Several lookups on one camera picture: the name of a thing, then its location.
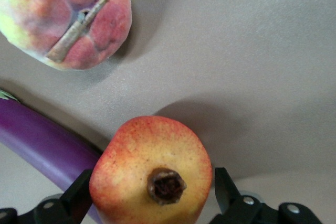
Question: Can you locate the pink yellow peach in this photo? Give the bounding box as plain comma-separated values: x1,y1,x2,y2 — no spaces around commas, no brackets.
0,0,133,71

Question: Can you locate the red yellow pomegranate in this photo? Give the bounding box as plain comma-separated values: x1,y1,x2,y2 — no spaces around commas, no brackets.
89,115,213,224

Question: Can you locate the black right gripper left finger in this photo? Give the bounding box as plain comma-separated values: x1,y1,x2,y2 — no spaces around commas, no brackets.
34,168,93,224

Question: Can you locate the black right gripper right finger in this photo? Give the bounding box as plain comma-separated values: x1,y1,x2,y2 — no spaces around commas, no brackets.
209,167,279,224

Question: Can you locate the long purple eggplant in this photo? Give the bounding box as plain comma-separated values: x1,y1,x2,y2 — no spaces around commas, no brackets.
0,89,103,222

